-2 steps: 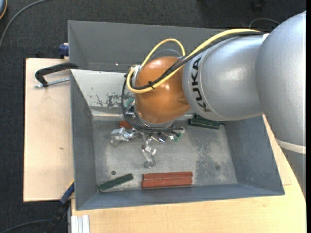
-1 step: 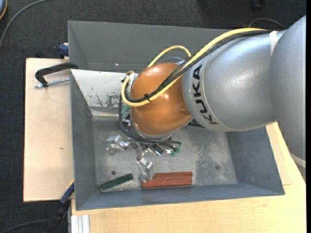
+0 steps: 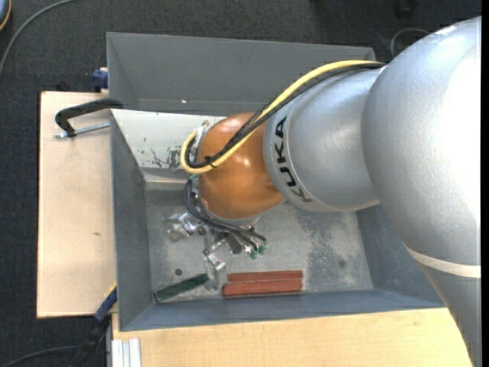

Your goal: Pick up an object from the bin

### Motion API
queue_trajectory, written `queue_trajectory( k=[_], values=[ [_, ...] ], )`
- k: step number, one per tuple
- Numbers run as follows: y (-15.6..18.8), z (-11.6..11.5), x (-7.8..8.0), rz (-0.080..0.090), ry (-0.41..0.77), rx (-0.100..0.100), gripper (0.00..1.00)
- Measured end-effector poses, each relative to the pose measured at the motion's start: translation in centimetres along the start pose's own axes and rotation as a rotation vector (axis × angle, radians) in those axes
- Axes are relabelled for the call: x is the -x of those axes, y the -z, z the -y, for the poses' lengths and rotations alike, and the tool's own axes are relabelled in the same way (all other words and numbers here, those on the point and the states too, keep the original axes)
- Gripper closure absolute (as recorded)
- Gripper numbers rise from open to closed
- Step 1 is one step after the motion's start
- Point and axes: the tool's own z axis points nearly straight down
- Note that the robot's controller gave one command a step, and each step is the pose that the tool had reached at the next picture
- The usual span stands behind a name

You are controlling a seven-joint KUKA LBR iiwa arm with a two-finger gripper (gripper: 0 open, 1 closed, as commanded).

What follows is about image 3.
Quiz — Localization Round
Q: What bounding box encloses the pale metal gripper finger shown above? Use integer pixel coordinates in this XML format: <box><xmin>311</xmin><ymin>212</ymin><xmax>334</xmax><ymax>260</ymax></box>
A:
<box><xmin>166</xmin><ymin>212</ymin><xmax>201</xmax><ymax>243</ymax></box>
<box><xmin>203</xmin><ymin>252</ymin><xmax>228</xmax><ymax>291</ymax></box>

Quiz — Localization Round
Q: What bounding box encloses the pale wood board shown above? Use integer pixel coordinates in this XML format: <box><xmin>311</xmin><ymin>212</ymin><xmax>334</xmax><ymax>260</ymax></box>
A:
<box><xmin>36</xmin><ymin>90</ymin><xmax>118</xmax><ymax>319</ymax></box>

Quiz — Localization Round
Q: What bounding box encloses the red-brown flat block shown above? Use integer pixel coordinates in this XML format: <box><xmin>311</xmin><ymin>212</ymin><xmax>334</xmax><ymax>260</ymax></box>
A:
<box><xmin>226</xmin><ymin>269</ymin><xmax>304</xmax><ymax>283</ymax></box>
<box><xmin>221</xmin><ymin>278</ymin><xmax>304</xmax><ymax>297</ymax></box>

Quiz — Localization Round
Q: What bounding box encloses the grey metal bin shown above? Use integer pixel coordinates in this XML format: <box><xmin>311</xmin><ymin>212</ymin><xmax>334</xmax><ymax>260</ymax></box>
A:
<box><xmin>105</xmin><ymin>31</ymin><xmax>445</xmax><ymax>333</ymax></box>

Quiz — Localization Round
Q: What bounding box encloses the dark green flat block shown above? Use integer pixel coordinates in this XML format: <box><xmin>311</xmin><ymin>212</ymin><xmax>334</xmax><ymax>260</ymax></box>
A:
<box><xmin>153</xmin><ymin>273</ymin><xmax>211</xmax><ymax>303</ymax></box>

